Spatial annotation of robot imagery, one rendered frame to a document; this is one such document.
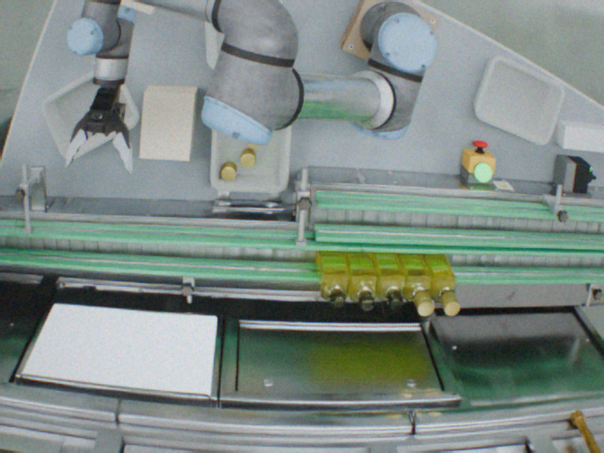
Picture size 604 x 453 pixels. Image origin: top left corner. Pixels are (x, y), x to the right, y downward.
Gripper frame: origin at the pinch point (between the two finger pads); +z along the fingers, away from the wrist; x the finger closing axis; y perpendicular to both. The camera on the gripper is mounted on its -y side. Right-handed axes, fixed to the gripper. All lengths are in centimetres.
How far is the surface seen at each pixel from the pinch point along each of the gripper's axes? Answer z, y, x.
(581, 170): -11, 23, -114
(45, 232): 18.1, 8.1, 14.8
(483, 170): -7, 20, -85
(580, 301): 24, 20, -123
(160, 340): 32.7, -6.4, -17.2
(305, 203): 2.2, 3.5, -43.6
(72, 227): 17.7, 12.5, 8.7
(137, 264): 23.5, 10.4, -8.7
